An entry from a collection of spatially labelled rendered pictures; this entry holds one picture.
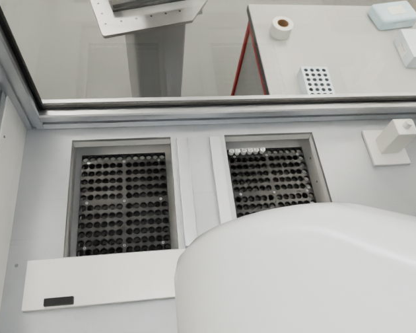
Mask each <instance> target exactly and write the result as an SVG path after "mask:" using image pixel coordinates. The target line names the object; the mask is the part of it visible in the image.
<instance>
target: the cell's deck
mask: <svg viewBox="0 0 416 333"><path fill-rule="evenodd" d="M396 119H412V120H413V122H414V124H415V127H416V118H396ZM392 120H393V119H374V120H330V121H307V122H264V123H241V124H198V125H175V126H131V127H109V128H65V129H36V127H33V129H27V130H26V138H25V143H24V151H23V156H22V165H21V170H20V178H19V183H18V192H17V200H16V206H15V214H14V219H13V228H12V232H11V241H10V246H9V254H8V259H7V268H6V272H5V281H4V286H3V294H2V300H1V308H0V333H178V329H177V319H176V299H175V298H171V299H158V300H150V301H137V302H129V303H116V304H109V305H95V306H87V307H74V308H66V309H53V310H46V311H32V312H25V313H24V312H22V300H23V294H24V284H25V277H26V267H27V261H29V260H46V259H55V258H72V257H67V247H68V238H69V220H70V210H71V192H72V182H73V164H74V154H75V147H101V146H119V145H154V144H170V148H171V158H172V176H173V186H174V204H175V214H176V231H177V241H178V249H185V248H186V247H185V238H184V222H183V214H182V199H181V190H180V174H179V166H178V150H177V141H176V140H177V137H187V138H188V151H189V158H190V170H191V184H192V191H193V204H194V211H195V224H196V231H197V237H198V236H199V235H201V234H202V233H204V232H205V231H208V230H209V229H212V228H213V227H216V226H217V225H220V220H219V210H218V205H217V195H216V189H215V180H214V174H213V165H212V159H211V150H210V144H209V137H213V136H220V140H221V148H222V153H223V162H224V166H225V175H226V183H227V188H228V197H229V202H230V210H231V215H232V219H236V218H237V217H236V209H235V204H234V196H233V191H232V183H231V179H230V171H229V165H228V157H227V153H226V145H225V142H227V141H262V140H280V139H308V140H309V144H310V148H311V150H312V154H313V158H314V162H315V165H316V169H317V171H318V176H319V179H320V183H321V186H322V190H323V193H324V197H325V200H326V203H330V202H337V203H351V204H360V205H366V206H370V207H375V208H379V209H385V210H388V211H393V212H397V213H402V214H406V215H412V216H416V137H415V138H414V139H413V140H412V141H410V142H409V143H408V144H407V145H406V146H405V150H406V152H407V155H408V157H409V160H410V161H411V164H410V165H393V166H373V163H372V160H371V158H370V155H369V152H368V149H367V147H366V144H365V142H364V139H363V135H362V133H361V132H362V131H364V130H384V128H385V127H386V126H387V125H388V124H389V123H390V122H391V121H392Z"/></svg>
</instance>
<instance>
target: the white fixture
mask: <svg viewBox="0 0 416 333"><path fill-rule="evenodd" d="M361 133H362V135H363V139H364V142H365V144H366V147H367V149H368V152H369V155H370V158H371V160H372V163H373V166H374V167H379V166H393V165H410V164H411V161H410V160H409V157H408V155H407V152H406V150H405V146H406V145H407V144H408V143H409V142H410V141H412V140H413V139H414V138H415V137H416V127H415V124H414V122H413V120H412V119H393V120H392V121H391V122H390V123H389V124H388V125H387V126H386V127H385V128H384V129H383V130H364V131H362V132H361Z"/></svg>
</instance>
